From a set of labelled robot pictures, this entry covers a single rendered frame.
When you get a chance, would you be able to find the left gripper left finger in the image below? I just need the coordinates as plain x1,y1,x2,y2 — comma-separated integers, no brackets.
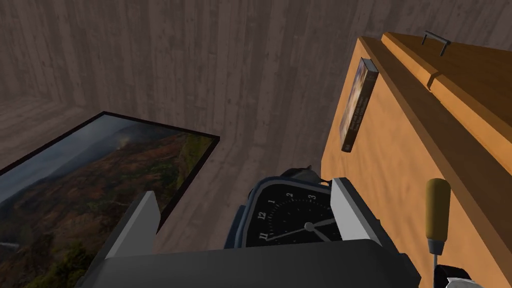
92,190,162,266

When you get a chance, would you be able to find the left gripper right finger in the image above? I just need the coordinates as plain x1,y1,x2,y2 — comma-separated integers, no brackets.
330,177,399,252

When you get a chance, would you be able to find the orange wooden desk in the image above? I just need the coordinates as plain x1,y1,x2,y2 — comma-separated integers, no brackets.
319,31,512,288

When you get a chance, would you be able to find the black alarm clock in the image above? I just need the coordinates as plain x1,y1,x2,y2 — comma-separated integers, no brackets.
223,165,345,250

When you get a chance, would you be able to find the black framed landscape picture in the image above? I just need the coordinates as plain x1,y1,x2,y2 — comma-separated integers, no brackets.
0,111,221,288

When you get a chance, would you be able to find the dark thin book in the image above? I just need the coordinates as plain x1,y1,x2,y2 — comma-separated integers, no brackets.
339,57,380,153

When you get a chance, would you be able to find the black and white round object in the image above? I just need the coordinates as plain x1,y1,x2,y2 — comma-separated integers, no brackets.
433,263,486,288

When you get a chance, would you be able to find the orange wooden drawer front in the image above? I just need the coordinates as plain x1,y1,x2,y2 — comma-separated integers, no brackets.
380,31,512,87

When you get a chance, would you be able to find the yellow handled screwdriver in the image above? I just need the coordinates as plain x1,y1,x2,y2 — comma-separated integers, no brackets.
424,177,452,277

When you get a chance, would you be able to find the grey bar drawer handle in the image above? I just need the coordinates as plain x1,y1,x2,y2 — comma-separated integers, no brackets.
421,30,452,57

